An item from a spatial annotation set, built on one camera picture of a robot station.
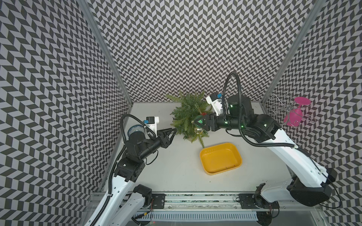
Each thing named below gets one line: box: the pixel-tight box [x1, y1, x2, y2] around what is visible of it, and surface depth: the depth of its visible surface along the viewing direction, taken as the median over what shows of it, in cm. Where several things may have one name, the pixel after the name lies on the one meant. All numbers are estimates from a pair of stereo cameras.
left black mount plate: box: [151, 193, 166, 210], surface depth 74 cm
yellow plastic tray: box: [199, 142, 243, 176], surface depth 89 cm
